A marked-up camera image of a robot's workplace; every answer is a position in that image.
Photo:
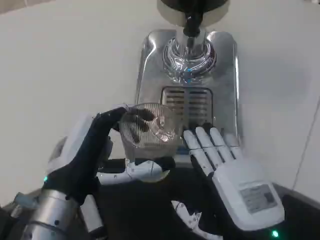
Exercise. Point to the steel drip tray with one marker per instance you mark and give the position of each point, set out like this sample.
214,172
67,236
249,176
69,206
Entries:
225,82

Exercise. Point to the drink dispenser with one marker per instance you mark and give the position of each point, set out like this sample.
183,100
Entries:
170,10

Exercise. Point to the steel drip grid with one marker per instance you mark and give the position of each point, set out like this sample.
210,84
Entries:
197,102

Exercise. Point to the left silver robot forearm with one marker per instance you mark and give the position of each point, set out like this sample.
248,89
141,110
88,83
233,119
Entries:
47,215

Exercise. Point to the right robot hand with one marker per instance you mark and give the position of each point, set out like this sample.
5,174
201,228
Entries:
240,185

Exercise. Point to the black dispenser tap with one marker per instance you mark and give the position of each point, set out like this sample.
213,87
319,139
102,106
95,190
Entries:
193,20

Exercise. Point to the clear ribbed glass cup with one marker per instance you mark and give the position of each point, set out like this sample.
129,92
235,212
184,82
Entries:
150,140

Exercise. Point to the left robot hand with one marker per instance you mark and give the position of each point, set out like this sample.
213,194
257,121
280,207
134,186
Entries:
75,162

